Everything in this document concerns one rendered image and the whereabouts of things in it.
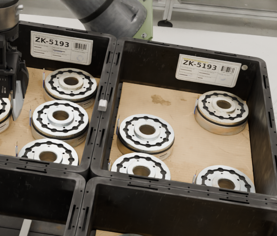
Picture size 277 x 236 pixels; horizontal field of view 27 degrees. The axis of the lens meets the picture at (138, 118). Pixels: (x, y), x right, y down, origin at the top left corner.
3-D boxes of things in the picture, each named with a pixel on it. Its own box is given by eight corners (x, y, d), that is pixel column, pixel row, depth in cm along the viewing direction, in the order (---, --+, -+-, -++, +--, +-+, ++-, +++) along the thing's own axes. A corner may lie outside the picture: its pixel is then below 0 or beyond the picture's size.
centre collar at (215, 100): (209, 98, 117) (209, 95, 116) (233, 99, 117) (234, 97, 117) (212, 113, 113) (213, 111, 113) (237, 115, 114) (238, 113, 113)
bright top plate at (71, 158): (28, 135, 102) (28, 133, 102) (84, 148, 101) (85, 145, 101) (8, 174, 94) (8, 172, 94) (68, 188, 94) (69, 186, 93)
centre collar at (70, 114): (47, 108, 108) (47, 105, 107) (74, 110, 108) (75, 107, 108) (46, 125, 104) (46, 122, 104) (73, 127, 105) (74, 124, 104)
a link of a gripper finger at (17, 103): (10, 136, 104) (-2, 95, 98) (14, 115, 109) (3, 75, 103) (27, 135, 104) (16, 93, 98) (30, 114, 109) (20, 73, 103)
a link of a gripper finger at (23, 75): (6, 101, 104) (-5, 60, 99) (7, 95, 105) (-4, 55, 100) (32, 99, 104) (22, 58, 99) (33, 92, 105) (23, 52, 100)
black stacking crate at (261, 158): (112, 84, 125) (118, 38, 118) (250, 105, 125) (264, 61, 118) (83, 226, 94) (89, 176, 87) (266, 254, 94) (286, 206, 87)
